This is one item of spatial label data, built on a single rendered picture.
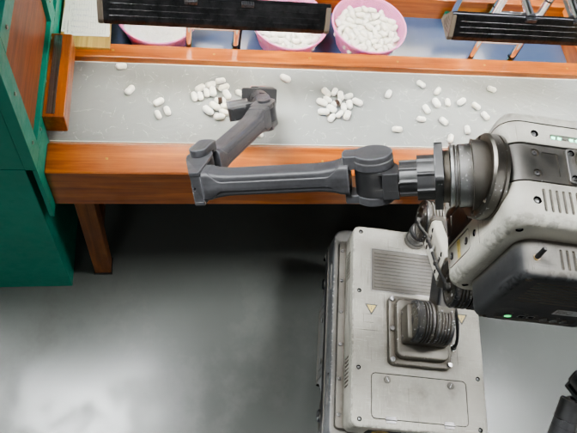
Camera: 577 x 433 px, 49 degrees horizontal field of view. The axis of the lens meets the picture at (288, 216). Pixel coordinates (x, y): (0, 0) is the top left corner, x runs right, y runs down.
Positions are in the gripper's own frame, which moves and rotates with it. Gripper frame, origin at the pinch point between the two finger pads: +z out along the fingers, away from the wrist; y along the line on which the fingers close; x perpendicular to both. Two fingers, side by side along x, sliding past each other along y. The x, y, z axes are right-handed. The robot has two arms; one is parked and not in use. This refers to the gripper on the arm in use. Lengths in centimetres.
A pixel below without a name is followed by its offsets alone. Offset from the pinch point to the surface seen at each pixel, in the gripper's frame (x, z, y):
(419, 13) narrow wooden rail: -23, 44, -65
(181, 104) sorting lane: 5.2, 5.1, 22.2
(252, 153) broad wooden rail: 15.7, -11.1, 1.4
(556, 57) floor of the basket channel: -11, 33, -118
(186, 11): -23.8, -13.9, 21.0
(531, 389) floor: 112, -6, -113
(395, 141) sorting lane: 13.0, -4.3, -44.8
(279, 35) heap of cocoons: -14.2, 28.1, -10.7
